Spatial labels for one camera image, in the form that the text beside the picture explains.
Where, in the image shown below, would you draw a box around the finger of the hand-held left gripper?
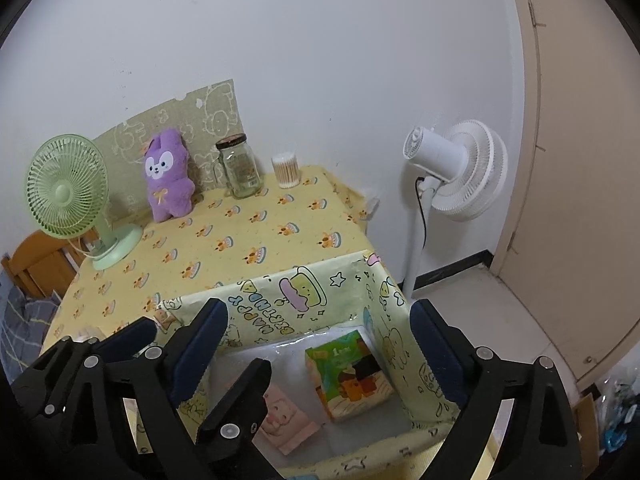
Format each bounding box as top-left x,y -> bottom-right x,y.
10,316 -> 159,480
195,357 -> 282,480

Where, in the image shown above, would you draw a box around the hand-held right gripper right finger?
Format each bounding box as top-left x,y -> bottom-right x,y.
408,298 -> 583,480

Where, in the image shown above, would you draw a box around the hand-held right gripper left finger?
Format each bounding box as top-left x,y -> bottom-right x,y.
62,299 -> 229,480

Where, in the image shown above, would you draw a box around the printed fabric storage box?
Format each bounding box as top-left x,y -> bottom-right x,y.
157,250 -> 463,480

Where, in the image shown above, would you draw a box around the colourful printed tissue pack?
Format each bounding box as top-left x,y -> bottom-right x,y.
305,330 -> 403,423

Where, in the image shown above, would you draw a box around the blue plaid cloth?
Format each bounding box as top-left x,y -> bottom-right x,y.
0,272 -> 63,376

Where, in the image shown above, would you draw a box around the wooden chair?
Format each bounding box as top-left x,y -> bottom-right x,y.
0,230 -> 101,301

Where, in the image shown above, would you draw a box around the yellow printed tablecloth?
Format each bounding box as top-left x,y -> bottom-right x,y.
40,164 -> 501,480

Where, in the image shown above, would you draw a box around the purple plush toy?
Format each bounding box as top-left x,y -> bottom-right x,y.
144,127 -> 197,224

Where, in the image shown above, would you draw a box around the green desk fan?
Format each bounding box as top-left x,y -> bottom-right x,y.
26,134 -> 144,272

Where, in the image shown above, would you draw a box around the small cardboard box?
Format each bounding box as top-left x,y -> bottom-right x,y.
572,392 -> 601,456

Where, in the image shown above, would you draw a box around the glass jar with dark lid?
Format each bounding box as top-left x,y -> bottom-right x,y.
214,133 -> 263,199

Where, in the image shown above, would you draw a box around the clear plastic bags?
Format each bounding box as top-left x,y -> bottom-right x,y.
595,360 -> 636,456

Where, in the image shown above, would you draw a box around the cotton swab container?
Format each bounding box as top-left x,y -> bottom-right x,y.
271,152 -> 302,189

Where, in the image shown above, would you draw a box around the white standing fan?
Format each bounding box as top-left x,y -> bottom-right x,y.
400,120 -> 509,306

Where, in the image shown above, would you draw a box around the green printed board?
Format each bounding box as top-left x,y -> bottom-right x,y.
92,79 -> 246,223

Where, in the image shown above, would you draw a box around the beige door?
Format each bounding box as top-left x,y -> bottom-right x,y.
500,0 -> 640,396

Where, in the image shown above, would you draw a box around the black fan power cable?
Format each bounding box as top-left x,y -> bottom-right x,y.
415,176 -> 430,251

